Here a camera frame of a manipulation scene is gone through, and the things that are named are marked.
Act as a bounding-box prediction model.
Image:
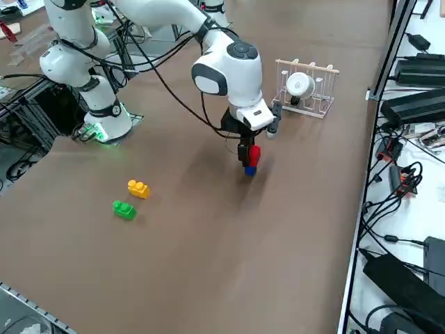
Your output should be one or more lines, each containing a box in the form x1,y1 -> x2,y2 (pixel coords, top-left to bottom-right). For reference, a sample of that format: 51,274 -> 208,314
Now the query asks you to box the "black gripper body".
220,108 -> 259,141

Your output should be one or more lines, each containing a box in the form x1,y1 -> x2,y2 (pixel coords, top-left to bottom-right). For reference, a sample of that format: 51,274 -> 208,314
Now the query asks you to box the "red wooden cube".
249,145 -> 262,168

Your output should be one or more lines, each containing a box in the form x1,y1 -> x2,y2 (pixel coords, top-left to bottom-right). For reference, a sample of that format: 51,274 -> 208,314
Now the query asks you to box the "white cup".
285,72 -> 316,105

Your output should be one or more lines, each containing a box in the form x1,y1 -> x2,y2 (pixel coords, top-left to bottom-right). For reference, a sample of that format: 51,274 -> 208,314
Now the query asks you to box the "yellow toy building block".
127,179 -> 152,200

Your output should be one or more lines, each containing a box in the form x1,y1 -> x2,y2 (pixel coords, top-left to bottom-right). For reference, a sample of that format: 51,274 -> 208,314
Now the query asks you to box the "green toy building block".
112,200 -> 138,221

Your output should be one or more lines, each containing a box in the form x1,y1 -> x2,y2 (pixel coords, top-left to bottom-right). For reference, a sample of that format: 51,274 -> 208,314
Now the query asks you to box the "orange and black box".
378,137 -> 405,161

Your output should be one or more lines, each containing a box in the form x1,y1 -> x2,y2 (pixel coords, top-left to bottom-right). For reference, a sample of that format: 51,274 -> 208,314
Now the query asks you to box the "black ribbed power brick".
380,88 -> 445,128
395,54 -> 445,88

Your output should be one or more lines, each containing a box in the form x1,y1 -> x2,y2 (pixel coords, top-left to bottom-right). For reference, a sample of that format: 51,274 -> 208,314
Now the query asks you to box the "large black power brick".
362,252 -> 445,334

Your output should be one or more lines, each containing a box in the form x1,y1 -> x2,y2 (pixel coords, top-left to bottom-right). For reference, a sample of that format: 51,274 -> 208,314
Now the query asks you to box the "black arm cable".
104,0 -> 244,141

